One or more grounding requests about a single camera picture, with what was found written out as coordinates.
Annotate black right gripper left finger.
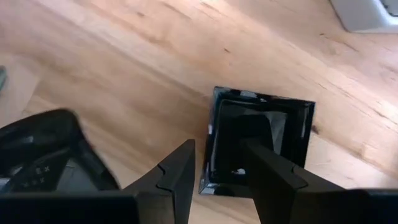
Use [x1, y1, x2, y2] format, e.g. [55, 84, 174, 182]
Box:
[123, 139, 197, 224]

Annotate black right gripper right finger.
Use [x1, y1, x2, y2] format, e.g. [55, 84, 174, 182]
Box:
[241, 139, 346, 224]

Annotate small black square plate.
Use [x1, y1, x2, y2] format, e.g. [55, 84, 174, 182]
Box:
[198, 86, 317, 197]

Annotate black oval plate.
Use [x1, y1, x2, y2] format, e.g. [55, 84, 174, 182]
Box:
[0, 108, 121, 194]

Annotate white hexagonal plant pot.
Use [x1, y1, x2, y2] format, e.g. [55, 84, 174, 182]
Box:
[329, 0, 398, 34]

